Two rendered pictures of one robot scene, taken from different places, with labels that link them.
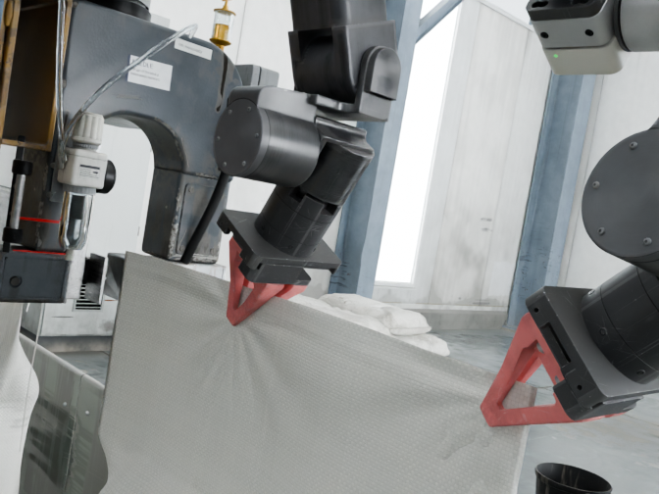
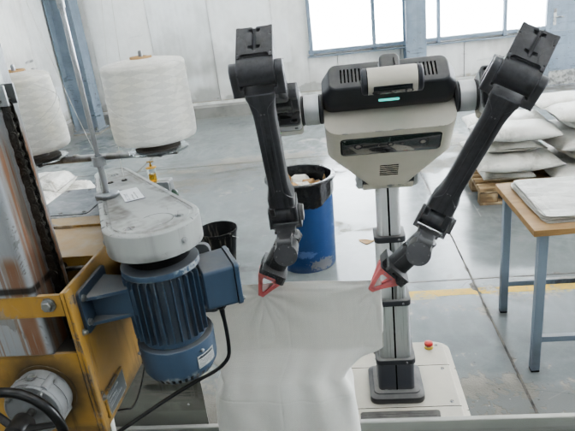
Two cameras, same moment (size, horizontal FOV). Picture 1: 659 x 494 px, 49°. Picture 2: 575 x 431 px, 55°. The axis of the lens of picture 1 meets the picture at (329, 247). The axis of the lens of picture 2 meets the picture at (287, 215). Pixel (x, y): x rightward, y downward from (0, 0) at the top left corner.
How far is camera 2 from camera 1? 107 cm
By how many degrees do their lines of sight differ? 41
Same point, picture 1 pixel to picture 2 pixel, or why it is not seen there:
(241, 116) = (285, 249)
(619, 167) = (411, 249)
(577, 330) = (397, 270)
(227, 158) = (282, 262)
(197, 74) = not seen: hidden behind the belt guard
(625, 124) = not seen: outside the picture
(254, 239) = (277, 273)
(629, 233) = (418, 262)
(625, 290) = (402, 258)
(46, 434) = not seen: hidden behind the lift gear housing
